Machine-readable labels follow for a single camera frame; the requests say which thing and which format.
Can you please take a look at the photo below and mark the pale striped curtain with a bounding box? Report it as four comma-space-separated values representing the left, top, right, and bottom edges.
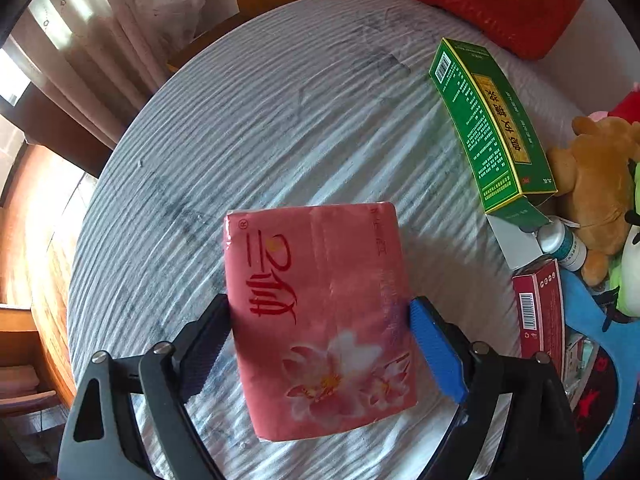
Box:
10, 0, 171, 131

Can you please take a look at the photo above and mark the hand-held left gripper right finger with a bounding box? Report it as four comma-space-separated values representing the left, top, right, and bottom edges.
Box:
409, 296, 585, 480

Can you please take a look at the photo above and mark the white medicine bottle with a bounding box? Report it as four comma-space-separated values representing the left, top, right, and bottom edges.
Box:
537, 217, 586, 272

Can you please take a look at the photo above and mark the green yellow medicine box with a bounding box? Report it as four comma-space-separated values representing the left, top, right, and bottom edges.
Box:
429, 37, 558, 233

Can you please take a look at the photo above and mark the red plastic bear case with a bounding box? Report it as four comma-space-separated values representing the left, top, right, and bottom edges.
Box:
382, 0, 586, 61

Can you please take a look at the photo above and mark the round cloth-covered desktop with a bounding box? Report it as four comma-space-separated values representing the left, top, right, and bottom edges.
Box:
66, 0, 640, 480

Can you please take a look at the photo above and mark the pink floral tissue pack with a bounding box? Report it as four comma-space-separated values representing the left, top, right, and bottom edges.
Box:
222, 201, 420, 443

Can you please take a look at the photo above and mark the pink red bear plush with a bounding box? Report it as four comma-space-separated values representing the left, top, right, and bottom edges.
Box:
587, 85, 640, 123

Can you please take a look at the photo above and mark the clear plastic bag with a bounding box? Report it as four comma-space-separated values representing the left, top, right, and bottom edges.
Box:
132, 0, 206, 43

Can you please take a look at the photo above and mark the brown teddy bear plush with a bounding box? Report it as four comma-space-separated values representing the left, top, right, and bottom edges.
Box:
547, 116, 640, 288

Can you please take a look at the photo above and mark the blue plastic hanger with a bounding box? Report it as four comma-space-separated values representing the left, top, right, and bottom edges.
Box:
562, 270, 640, 480

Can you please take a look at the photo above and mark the green frog plush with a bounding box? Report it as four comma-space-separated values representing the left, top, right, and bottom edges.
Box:
607, 160, 640, 318

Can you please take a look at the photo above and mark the small red box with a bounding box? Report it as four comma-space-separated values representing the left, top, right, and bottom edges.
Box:
512, 258, 568, 386

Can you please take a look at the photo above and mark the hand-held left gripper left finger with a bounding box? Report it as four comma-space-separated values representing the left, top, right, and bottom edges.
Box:
56, 292, 236, 480

